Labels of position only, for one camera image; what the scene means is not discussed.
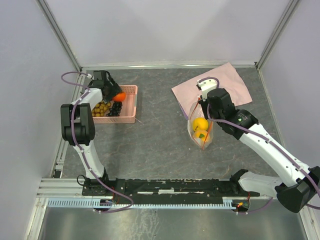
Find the yellow orange fruit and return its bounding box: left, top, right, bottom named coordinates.
left=192, top=117, right=209, bottom=132

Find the orange persimmon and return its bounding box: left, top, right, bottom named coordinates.
left=112, top=92, right=127, bottom=102

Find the clear zip top bag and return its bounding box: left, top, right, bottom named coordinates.
left=187, top=97, right=214, bottom=150

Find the yellow peach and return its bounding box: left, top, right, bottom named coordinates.
left=193, top=130, right=211, bottom=145

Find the brown longan bunch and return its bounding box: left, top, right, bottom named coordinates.
left=91, top=101, right=112, bottom=118

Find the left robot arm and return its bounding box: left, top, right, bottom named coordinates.
left=60, top=70, right=122, bottom=195

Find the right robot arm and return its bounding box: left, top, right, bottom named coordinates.
left=198, top=88, right=320, bottom=213

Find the purple cloth underneath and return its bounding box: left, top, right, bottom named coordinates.
left=179, top=105, right=188, bottom=120

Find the black grape bunch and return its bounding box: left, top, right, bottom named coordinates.
left=106, top=101, right=123, bottom=117

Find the pink cloth with lettering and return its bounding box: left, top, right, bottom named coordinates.
left=171, top=62, right=253, bottom=115

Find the pink plastic basket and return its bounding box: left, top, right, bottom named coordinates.
left=93, top=85, right=138, bottom=124

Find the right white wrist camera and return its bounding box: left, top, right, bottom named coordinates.
left=196, top=77, right=220, bottom=102

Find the light blue cable duct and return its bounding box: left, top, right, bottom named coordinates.
left=47, top=197, right=248, bottom=211

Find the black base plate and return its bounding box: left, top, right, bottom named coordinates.
left=79, top=178, right=260, bottom=206

